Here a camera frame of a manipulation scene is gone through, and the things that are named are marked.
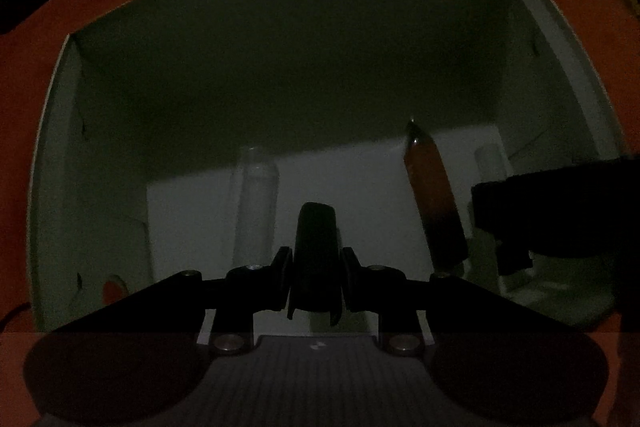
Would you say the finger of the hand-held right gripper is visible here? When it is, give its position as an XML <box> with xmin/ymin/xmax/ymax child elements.
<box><xmin>470</xmin><ymin>179</ymin><xmax>534</xmax><ymax>278</ymax></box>

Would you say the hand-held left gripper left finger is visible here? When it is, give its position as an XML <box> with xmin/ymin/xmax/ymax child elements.
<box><xmin>50</xmin><ymin>247</ymin><xmax>294</xmax><ymax>354</ymax></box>

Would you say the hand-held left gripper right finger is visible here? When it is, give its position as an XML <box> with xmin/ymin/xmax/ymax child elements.
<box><xmin>341</xmin><ymin>247</ymin><xmax>582</xmax><ymax>354</ymax></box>

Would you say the black oblong object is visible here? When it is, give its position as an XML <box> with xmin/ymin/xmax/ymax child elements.
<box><xmin>287</xmin><ymin>202</ymin><xmax>346</xmax><ymax>327</ymax></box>

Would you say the white cardboard box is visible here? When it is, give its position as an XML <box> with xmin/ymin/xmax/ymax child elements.
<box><xmin>29</xmin><ymin>0</ymin><xmax>627</xmax><ymax>344</ymax></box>

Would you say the small clear bottle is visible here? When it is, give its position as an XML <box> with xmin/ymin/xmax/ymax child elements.
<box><xmin>472</xmin><ymin>144</ymin><xmax>514</xmax><ymax>188</ymax></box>

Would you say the brown pointed bottle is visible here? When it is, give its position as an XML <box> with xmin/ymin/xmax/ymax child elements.
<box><xmin>403</xmin><ymin>119</ymin><xmax>471</xmax><ymax>276</ymax></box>

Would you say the clear plastic bottle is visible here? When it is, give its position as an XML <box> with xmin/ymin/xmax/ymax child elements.
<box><xmin>229</xmin><ymin>145</ymin><xmax>279</xmax><ymax>269</ymax></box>

